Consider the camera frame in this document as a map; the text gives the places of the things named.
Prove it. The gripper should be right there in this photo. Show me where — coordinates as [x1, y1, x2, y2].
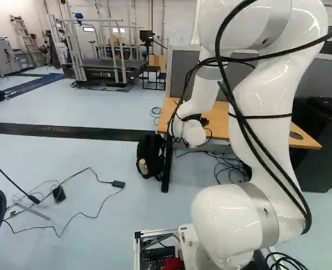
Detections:
[199, 113, 211, 128]

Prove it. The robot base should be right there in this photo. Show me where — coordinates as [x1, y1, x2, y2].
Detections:
[133, 224, 306, 270]

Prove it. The wooden table with black legs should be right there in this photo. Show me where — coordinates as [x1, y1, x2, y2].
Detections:
[156, 97, 323, 194]

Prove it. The grey partition panel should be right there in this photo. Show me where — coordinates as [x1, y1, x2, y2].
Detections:
[294, 53, 332, 101]
[168, 44, 203, 98]

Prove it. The black backpack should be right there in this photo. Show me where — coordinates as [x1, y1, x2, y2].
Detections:
[136, 134, 167, 182]

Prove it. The small black box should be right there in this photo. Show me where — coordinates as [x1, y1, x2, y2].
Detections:
[52, 187, 68, 203]

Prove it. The black power adapter with cable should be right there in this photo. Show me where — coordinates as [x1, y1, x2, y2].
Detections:
[2, 167, 127, 239]

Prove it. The treadmill with white frame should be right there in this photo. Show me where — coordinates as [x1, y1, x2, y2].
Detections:
[48, 16, 147, 88]

